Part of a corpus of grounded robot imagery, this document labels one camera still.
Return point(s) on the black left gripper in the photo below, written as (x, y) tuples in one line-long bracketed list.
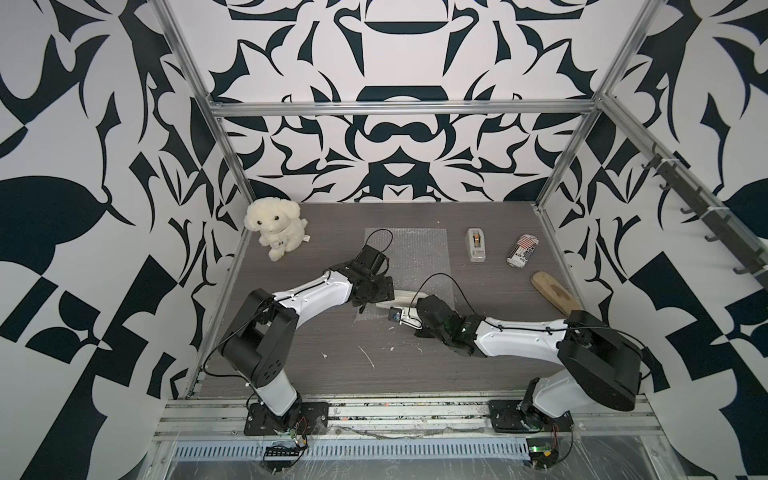
[(372, 291)]

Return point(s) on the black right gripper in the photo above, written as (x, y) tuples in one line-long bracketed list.
[(421, 333)]

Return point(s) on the white ribbed vase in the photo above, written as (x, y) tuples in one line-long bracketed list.
[(400, 299)]

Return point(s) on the clear bubble wrap sheet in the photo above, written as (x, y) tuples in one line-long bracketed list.
[(417, 259)]

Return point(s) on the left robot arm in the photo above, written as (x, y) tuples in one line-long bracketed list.
[(258, 341)]

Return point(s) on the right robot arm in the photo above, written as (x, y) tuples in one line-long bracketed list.
[(598, 364)]

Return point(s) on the grey tape dispenser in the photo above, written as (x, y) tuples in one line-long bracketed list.
[(475, 255)]

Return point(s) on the white plush dog toy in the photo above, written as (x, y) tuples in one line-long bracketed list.
[(278, 223)]

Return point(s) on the tan woven glasses case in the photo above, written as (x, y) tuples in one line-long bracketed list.
[(555, 293)]

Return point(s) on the right controller board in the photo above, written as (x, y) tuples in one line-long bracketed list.
[(542, 455)]

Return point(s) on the controller board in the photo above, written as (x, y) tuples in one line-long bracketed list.
[(279, 457), (542, 455)]

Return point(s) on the left controller board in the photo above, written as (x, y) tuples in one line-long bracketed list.
[(279, 457)]

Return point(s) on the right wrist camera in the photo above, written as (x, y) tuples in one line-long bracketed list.
[(404, 316)]

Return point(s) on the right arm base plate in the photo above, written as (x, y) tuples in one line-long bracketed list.
[(507, 416)]

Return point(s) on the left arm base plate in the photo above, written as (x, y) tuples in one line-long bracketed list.
[(305, 418)]

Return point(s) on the aluminium mounting rail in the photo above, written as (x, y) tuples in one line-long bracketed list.
[(439, 414)]

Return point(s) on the wall hook rail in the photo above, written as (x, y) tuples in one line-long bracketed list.
[(701, 204)]

